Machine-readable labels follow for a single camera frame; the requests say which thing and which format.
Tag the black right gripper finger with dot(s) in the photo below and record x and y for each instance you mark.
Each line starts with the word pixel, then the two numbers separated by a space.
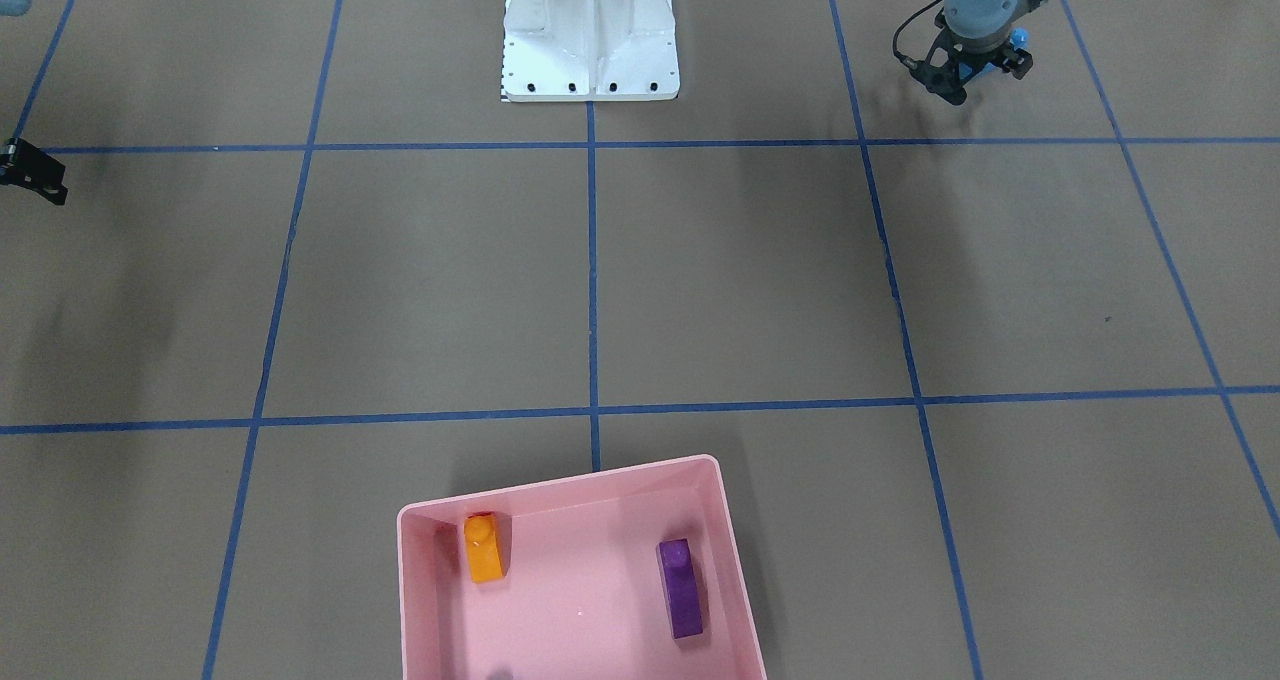
pixel 26 166

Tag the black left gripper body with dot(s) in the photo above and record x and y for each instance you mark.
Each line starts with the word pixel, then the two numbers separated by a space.
pixel 978 61

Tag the purple toy block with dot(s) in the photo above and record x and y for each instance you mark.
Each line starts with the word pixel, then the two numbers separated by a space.
pixel 681 588

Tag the orange toy block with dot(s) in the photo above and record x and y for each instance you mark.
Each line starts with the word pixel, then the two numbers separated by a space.
pixel 483 543

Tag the blue toy block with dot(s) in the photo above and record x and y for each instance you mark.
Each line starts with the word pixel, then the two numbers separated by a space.
pixel 1019 38

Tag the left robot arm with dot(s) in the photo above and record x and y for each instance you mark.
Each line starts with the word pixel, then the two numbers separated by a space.
pixel 974 36

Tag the pink plastic box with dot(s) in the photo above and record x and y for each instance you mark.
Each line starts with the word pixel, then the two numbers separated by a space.
pixel 582 596

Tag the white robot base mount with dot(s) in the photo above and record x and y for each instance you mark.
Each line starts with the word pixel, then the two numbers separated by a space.
pixel 562 51

